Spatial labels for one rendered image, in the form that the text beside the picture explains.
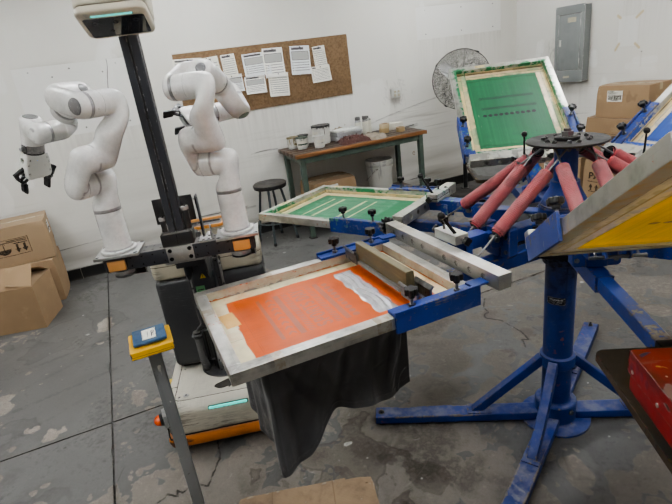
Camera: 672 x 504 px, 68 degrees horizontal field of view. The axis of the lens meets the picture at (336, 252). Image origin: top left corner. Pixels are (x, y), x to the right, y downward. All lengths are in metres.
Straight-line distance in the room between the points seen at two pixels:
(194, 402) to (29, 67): 3.56
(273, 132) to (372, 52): 1.43
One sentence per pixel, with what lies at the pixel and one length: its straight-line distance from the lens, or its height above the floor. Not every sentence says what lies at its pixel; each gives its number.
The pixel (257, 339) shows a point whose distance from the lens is 1.52.
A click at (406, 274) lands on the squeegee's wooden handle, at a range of 1.56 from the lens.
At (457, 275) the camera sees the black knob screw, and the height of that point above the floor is 1.06.
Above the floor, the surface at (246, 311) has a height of 0.95.
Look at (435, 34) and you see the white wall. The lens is 6.35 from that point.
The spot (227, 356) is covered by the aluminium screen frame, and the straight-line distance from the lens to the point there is 1.40.
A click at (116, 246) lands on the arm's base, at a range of 1.98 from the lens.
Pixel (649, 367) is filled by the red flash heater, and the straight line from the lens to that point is 1.10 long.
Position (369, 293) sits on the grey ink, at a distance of 1.66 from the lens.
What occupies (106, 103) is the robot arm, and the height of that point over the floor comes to 1.66.
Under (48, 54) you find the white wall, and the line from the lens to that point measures 5.23.
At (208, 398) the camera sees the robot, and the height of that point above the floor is 0.28.
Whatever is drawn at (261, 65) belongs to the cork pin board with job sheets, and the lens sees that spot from 5.41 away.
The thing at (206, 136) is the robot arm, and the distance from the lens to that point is 1.77.
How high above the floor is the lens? 1.70
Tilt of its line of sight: 21 degrees down
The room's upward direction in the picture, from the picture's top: 8 degrees counter-clockwise
